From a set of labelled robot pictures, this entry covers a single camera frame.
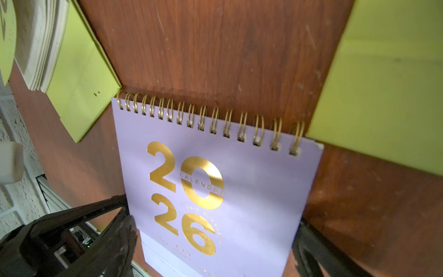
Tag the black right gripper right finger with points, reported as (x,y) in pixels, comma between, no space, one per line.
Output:
(315,253)

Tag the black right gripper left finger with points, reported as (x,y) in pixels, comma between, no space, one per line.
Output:
(108,254)

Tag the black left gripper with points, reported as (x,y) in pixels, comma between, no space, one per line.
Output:
(47,247)

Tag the purple 2026 desk calendar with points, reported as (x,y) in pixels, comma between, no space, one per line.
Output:
(212,198)

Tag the green 2026 calendar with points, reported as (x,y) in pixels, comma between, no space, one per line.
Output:
(383,95)
(58,54)

